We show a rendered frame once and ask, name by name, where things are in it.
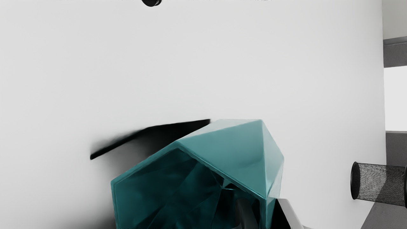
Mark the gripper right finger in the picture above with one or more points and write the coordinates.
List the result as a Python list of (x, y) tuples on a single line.
[(287, 216)]

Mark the teal faceted mug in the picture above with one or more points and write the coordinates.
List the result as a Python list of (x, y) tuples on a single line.
[(229, 149)]

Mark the small black round object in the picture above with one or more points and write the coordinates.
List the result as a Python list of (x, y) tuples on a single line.
[(151, 2)]

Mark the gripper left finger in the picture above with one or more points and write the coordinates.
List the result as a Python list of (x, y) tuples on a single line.
[(245, 216)]

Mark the black mesh pen holder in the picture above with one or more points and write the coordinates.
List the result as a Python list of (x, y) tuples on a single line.
[(378, 184)]

